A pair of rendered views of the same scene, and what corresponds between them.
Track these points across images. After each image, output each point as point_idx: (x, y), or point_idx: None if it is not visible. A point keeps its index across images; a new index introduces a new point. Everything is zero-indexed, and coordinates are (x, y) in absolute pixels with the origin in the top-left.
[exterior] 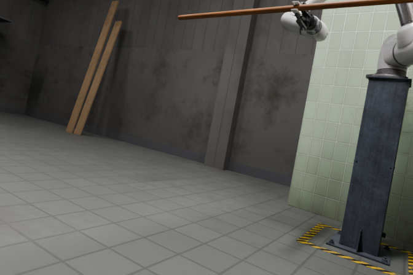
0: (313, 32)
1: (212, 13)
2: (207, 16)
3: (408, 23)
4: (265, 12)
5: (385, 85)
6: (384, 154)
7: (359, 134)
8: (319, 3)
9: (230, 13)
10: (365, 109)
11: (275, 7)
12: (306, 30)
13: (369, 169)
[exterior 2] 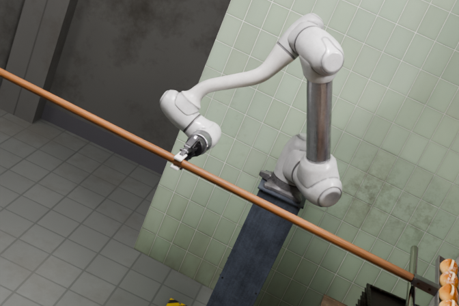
0: None
1: (57, 102)
2: (48, 100)
3: (312, 162)
4: (136, 145)
5: (274, 203)
6: (253, 278)
7: (232, 248)
8: (205, 173)
9: (85, 118)
10: (246, 224)
11: (151, 146)
12: None
13: (233, 288)
